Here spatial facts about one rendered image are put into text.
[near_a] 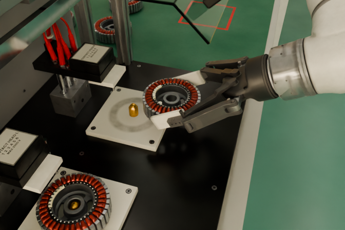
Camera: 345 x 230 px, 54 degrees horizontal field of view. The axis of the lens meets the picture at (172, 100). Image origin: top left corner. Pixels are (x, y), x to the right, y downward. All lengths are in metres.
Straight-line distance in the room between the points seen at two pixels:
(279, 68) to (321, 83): 0.06
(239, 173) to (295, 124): 1.25
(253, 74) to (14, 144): 0.37
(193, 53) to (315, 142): 1.05
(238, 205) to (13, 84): 0.51
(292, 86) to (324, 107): 1.53
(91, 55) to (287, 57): 0.35
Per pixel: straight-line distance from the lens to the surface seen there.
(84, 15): 0.87
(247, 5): 1.24
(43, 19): 0.57
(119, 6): 0.81
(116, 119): 0.72
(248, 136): 0.74
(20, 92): 0.81
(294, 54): 0.54
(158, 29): 1.08
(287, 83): 0.54
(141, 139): 0.68
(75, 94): 0.74
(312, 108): 2.04
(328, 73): 0.52
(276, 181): 1.63
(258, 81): 0.55
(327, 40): 0.53
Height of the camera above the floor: 1.28
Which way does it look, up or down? 42 degrees down
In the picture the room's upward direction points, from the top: straight up
